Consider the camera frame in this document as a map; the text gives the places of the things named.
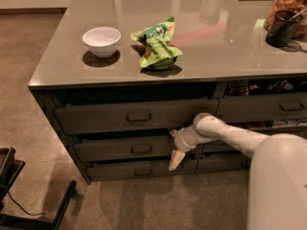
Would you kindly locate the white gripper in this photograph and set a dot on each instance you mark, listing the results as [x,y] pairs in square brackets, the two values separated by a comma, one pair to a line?
[179,141]

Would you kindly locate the glass jar of snacks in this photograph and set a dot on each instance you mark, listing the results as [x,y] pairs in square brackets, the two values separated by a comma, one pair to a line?
[289,5]

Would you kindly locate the white ceramic bowl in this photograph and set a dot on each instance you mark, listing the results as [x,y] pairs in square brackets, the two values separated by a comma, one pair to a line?
[102,41]

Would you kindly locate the dark glass cup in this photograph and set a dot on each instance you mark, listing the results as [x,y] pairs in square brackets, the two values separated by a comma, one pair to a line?
[283,28]

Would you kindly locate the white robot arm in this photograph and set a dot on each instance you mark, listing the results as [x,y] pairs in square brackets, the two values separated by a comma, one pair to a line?
[277,188]

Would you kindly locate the green crumpled snack bag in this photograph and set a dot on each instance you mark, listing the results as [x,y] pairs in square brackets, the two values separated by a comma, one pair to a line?
[159,53]

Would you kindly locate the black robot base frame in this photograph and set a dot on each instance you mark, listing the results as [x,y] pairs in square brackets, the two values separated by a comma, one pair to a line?
[21,205]

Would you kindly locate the grey counter cabinet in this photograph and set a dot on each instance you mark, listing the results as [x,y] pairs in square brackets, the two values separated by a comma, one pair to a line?
[119,75]

